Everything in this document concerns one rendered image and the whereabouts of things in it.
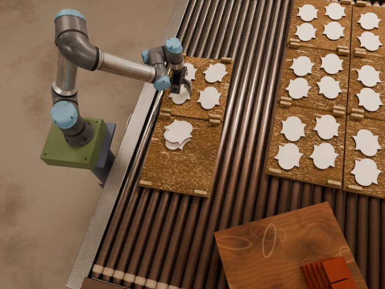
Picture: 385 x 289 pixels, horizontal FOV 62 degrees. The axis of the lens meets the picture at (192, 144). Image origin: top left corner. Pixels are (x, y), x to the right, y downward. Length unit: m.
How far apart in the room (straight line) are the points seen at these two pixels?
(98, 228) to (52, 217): 1.19
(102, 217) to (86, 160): 0.30
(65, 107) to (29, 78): 2.00
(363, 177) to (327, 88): 0.52
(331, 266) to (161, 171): 0.84
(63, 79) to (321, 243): 1.30
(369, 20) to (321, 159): 1.00
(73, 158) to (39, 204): 1.18
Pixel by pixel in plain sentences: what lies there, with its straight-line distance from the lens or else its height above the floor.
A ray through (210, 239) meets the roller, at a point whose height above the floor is 0.92.
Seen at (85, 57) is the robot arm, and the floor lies 1.51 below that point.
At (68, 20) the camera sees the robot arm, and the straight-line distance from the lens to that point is 1.37.
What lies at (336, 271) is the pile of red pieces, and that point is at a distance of 1.28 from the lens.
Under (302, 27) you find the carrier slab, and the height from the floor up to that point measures 0.95.
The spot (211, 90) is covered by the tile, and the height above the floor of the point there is 0.95.
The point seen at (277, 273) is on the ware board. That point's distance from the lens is 1.38.
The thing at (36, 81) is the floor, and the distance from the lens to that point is 3.52.
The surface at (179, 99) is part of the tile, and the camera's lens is 1.77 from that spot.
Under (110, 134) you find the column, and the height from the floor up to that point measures 0.87.
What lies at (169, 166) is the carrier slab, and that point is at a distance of 1.60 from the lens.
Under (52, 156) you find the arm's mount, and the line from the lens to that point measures 1.79.
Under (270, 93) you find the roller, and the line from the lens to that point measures 1.84.
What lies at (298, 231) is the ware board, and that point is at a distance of 1.42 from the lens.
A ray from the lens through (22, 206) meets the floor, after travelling 2.93.
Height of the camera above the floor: 2.39
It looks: 63 degrees down
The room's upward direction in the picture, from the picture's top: 9 degrees counter-clockwise
